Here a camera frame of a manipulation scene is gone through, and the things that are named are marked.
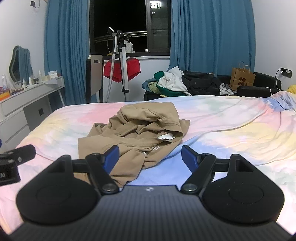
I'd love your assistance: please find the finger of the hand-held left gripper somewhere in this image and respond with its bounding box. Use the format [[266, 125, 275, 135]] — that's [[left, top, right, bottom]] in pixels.
[[0, 145, 36, 166]]

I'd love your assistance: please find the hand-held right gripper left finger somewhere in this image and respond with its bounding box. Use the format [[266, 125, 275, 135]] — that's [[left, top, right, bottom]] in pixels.
[[47, 145, 121, 195]]

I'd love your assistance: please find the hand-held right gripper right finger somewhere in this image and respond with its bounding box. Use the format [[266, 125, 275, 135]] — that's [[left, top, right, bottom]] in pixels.
[[180, 145, 255, 195]]

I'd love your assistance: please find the tan hoodie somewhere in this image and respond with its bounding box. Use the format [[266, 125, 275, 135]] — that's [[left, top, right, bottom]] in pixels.
[[78, 102, 190, 188]]

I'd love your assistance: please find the black clothes heap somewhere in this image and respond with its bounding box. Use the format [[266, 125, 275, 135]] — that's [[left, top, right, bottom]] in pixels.
[[181, 71, 221, 96]]

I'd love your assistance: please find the white dressing desk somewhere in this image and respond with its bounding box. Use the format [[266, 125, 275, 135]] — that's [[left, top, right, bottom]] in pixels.
[[0, 75, 65, 149]]

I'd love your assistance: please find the green garment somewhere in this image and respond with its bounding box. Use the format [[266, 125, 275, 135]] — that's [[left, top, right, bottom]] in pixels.
[[154, 71, 192, 97]]

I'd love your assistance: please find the grey patterned garment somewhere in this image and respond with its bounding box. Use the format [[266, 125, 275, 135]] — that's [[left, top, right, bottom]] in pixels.
[[220, 83, 234, 96]]

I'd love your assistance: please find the garment steamer stand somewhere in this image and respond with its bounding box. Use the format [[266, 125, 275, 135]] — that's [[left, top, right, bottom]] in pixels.
[[105, 27, 130, 103]]

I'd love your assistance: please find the red garment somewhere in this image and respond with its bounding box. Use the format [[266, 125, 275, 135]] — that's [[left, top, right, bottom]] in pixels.
[[103, 58, 141, 83]]

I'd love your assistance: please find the brown paper bag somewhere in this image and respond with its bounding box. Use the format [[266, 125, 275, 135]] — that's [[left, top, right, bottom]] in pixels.
[[230, 61, 255, 91]]

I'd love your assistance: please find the black armchair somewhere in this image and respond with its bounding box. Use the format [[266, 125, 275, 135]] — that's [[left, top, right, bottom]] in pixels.
[[217, 72, 282, 97]]

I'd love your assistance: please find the pale blue crumpled blanket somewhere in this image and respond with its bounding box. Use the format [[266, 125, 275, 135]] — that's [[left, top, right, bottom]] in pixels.
[[266, 91, 296, 111]]

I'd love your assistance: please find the white hanging garment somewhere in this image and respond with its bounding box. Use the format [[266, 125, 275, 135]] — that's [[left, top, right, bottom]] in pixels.
[[123, 40, 134, 54]]

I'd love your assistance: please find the blue curtain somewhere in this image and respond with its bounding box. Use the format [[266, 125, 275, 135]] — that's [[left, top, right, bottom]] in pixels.
[[44, 0, 93, 107], [169, 0, 256, 77]]

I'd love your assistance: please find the dark window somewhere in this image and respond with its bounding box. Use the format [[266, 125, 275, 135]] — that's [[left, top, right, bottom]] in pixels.
[[89, 0, 173, 56]]

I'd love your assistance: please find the wavy frame mirror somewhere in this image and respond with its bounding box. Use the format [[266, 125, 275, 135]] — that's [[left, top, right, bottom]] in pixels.
[[9, 45, 33, 84]]

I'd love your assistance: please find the white charging cable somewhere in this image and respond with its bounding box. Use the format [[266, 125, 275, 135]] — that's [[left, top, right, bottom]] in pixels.
[[266, 70, 283, 95]]

